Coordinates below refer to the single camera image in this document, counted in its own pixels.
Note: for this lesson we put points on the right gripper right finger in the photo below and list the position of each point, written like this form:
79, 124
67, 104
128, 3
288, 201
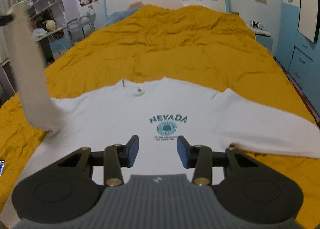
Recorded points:
243, 186

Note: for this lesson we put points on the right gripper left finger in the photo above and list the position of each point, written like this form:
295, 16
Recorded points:
72, 186

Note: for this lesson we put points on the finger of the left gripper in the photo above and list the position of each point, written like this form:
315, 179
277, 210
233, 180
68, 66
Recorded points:
5, 19

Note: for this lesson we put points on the white Nevada sweatshirt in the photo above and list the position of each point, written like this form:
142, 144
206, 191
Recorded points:
157, 111

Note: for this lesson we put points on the round white lamp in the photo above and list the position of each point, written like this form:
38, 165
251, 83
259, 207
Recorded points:
51, 25

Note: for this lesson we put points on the cluttered desk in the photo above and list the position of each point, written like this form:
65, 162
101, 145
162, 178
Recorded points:
53, 43

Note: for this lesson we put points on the grey metal chair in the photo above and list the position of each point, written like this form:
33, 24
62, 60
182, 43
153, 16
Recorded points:
75, 28

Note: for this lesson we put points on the blue pillow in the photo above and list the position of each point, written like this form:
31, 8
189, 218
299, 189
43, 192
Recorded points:
118, 16

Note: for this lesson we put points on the mustard yellow quilt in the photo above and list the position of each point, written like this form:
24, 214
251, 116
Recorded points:
195, 44

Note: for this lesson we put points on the blue nightstand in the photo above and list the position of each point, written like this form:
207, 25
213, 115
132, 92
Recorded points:
264, 38

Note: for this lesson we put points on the blue wardrobe with mirror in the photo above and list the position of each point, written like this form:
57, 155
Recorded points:
298, 45

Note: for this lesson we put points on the white headphones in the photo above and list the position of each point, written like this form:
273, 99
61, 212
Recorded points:
256, 25

